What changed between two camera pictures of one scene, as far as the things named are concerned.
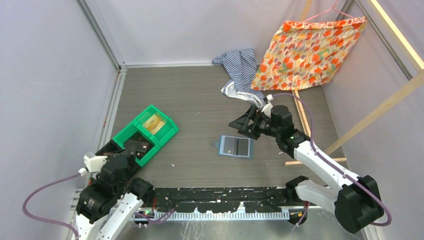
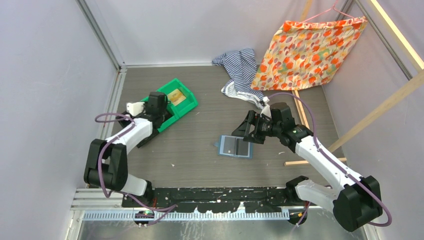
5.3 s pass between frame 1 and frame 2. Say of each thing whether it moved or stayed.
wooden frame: stayed
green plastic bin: moved
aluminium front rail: stayed
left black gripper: moved
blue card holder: stayed
